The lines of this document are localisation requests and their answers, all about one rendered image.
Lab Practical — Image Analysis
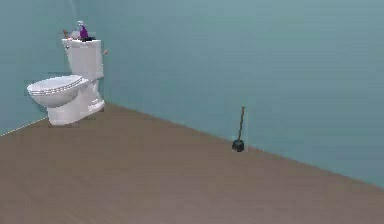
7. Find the white toilet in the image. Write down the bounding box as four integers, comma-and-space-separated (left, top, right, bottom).
26, 37, 109, 127

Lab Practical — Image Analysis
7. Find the purple spray bottle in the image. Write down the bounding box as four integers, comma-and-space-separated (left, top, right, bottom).
77, 20, 90, 41

